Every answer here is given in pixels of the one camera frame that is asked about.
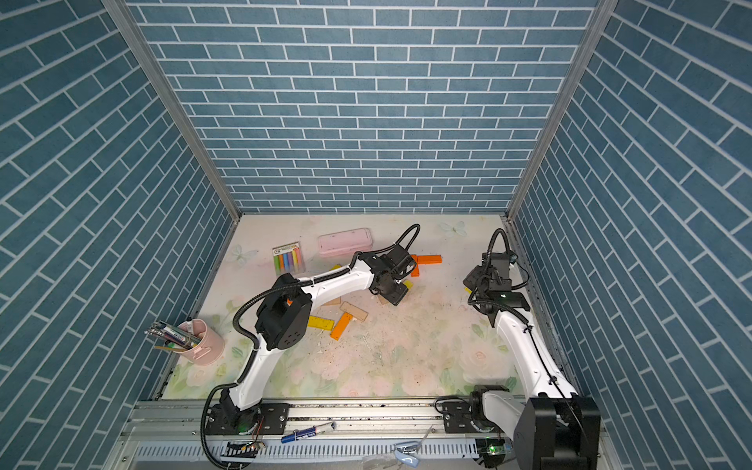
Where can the aluminium rail frame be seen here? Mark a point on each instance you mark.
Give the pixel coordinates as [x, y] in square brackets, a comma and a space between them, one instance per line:
[402, 431]

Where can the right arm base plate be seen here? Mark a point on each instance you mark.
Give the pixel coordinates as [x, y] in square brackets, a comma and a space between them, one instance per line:
[458, 419]

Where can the pink pen cup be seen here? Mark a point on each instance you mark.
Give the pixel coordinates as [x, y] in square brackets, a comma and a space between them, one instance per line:
[193, 340]

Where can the pink pencil case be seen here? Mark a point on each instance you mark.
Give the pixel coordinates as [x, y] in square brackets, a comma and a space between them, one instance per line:
[345, 242]

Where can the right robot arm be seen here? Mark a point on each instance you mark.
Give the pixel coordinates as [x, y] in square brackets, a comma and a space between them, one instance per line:
[554, 427]

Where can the coloured marker box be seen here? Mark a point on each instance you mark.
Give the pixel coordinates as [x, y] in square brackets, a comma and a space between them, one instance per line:
[288, 259]

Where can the natural wood block left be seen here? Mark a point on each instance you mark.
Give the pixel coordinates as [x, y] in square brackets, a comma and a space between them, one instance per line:
[335, 302]

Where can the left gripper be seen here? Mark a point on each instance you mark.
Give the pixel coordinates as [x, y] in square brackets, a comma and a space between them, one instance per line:
[399, 295]

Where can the blue screwdriver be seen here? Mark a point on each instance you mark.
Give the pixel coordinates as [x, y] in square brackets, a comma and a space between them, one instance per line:
[310, 432]

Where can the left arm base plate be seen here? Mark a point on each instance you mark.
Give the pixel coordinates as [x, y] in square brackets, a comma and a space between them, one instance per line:
[263, 419]

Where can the natural wood block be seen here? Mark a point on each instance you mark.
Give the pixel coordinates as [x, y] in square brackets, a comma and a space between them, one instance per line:
[335, 302]
[356, 312]

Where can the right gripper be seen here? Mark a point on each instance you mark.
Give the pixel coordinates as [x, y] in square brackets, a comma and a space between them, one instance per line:
[470, 279]

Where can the orange block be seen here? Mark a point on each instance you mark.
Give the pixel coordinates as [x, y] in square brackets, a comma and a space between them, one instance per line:
[429, 259]
[415, 270]
[341, 326]

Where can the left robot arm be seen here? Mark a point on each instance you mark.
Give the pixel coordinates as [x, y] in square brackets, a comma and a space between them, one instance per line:
[277, 320]

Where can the natural wood block lower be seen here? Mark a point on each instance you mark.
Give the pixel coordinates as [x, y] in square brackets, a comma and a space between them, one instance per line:
[356, 312]

